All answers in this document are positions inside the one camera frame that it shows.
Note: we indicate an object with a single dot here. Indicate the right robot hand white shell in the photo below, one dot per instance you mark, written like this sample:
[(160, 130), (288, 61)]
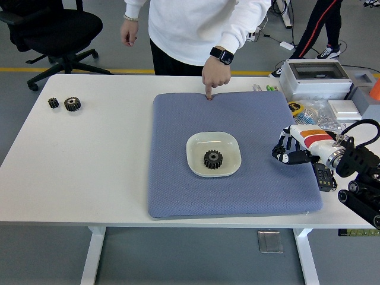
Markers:
[(314, 139)]

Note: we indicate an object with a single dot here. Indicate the person's right hand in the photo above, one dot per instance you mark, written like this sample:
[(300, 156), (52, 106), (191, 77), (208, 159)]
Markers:
[(129, 32)]

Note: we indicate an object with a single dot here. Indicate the person's left hand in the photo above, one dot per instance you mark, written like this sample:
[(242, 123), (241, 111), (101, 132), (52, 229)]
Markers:
[(216, 75)]

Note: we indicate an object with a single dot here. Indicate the large black gear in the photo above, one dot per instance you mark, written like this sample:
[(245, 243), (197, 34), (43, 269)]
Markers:
[(212, 160), (72, 104)]

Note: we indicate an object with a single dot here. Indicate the person's left forearm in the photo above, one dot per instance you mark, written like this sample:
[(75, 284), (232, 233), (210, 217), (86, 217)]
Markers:
[(237, 35)]

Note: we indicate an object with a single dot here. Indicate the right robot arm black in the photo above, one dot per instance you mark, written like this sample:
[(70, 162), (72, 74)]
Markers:
[(362, 160)]

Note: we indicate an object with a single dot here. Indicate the person's right forearm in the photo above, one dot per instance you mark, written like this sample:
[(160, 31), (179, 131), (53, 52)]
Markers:
[(135, 7)]

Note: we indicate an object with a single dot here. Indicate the clear plastic parts bag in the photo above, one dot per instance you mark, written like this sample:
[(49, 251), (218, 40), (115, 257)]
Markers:
[(323, 121)]

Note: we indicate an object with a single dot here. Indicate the black smartwatch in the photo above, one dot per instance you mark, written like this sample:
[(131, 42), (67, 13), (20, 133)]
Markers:
[(225, 56)]

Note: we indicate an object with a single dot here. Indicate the blue component strip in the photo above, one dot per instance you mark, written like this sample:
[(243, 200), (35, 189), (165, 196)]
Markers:
[(304, 118)]

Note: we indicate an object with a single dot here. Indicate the black digital controller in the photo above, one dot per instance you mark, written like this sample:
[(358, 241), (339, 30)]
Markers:
[(325, 178)]

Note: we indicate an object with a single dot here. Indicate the clear plastic clip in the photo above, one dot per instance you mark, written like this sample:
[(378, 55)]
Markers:
[(257, 88)]

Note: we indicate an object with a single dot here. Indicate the person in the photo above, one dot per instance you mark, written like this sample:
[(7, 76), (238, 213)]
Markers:
[(193, 26), (314, 26), (372, 2)]

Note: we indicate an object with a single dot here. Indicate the white power strip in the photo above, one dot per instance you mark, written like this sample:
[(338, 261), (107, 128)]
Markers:
[(253, 35)]

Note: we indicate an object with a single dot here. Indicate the grey block with recess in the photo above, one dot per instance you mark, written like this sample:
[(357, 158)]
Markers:
[(360, 95)]

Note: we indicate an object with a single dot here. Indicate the black office chair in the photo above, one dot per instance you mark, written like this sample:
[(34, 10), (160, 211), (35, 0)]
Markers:
[(56, 26)]

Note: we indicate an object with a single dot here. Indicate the white square dish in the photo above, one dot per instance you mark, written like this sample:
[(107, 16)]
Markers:
[(196, 148)]

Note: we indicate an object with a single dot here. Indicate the white power adapter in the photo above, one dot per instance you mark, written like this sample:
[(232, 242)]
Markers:
[(286, 45)]

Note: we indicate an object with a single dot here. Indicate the orange cone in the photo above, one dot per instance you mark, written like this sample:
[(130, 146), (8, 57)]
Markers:
[(375, 92)]

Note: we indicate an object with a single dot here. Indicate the white desk leg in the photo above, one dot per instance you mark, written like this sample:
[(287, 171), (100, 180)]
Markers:
[(285, 19)]

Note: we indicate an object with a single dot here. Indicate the table height control panel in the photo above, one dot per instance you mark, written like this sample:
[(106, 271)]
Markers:
[(359, 233)]

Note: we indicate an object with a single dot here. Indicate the small black gear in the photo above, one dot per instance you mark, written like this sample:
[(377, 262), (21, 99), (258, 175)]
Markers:
[(53, 103)]

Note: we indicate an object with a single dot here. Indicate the metal floor plate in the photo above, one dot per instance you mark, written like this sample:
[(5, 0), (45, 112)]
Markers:
[(269, 242)]

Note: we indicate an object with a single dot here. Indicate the white table leg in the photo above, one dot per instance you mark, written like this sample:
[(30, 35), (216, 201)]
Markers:
[(307, 261), (93, 258)]

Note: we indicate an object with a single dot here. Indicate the blue-grey padded mat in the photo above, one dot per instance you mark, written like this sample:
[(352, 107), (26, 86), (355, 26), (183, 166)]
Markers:
[(207, 202)]

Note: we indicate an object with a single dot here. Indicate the white switch panel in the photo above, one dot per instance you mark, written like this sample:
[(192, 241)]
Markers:
[(344, 108)]

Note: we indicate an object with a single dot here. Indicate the grey electrical enclosure box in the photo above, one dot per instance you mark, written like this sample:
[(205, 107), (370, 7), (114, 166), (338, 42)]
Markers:
[(314, 86)]

